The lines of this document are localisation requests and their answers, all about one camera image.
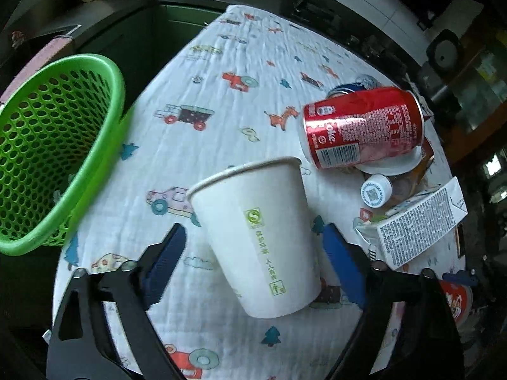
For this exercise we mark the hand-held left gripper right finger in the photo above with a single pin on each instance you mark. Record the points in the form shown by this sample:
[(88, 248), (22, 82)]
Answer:
[(342, 261)]

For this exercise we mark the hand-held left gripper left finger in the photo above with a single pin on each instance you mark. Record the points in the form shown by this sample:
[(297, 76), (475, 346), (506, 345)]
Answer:
[(166, 261)]

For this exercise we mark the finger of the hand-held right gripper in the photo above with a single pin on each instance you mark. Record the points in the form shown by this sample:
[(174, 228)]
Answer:
[(461, 279)]

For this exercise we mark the orange snack packet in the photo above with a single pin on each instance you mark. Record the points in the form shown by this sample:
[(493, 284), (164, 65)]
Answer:
[(455, 301)]

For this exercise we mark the white milk carton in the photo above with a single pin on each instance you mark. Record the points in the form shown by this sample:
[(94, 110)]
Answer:
[(420, 225)]

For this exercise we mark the red gold drink bottle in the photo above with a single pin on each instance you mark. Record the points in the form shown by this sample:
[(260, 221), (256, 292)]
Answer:
[(374, 190)]

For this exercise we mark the white paper cup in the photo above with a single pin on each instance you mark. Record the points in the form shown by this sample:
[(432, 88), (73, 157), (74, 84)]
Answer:
[(257, 237)]

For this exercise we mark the red soda can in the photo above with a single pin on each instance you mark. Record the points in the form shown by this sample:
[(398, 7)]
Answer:
[(364, 126)]

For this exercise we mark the green plastic basket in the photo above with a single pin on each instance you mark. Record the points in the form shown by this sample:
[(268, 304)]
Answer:
[(97, 72)]

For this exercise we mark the white plastic lid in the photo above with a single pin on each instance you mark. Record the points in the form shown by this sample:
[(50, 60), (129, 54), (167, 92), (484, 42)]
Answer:
[(392, 167)]

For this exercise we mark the printed white cloth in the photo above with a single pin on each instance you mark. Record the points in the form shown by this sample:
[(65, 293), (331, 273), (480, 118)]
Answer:
[(237, 134)]

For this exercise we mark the blue soda can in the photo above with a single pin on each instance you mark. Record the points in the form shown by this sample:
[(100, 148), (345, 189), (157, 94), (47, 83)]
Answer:
[(348, 87)]

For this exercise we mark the wooden glass cabinet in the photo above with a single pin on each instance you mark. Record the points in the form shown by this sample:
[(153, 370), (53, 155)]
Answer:
[(483, 75)]

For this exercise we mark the round black dial scale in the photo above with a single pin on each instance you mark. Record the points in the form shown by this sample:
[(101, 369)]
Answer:
[(443, 51)]

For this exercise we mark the green kitchen cabinet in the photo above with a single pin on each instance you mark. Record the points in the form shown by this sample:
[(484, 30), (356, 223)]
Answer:
[(130, 35)]

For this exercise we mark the pink cloth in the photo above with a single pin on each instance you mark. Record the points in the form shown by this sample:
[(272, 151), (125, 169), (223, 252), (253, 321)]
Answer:
[(35, 67)]

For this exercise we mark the black gas stove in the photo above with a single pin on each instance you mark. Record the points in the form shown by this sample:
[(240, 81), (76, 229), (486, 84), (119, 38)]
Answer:
[(313, 10)]

